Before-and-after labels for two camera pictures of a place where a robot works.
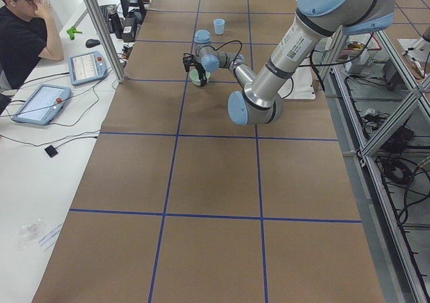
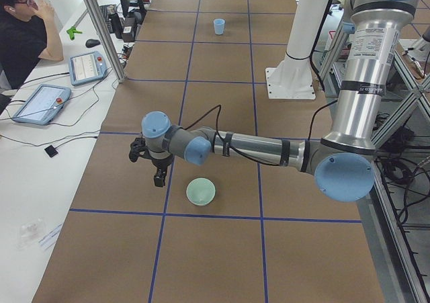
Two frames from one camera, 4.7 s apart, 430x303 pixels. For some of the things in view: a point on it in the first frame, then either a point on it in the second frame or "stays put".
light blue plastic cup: [219, 25] stays put
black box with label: [128, 29] stays put
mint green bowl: [193, 75] -> [200, 191]
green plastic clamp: [72, 31] stays put
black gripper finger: [201, 74] -> [160, 178]
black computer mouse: [92, 42] stays put
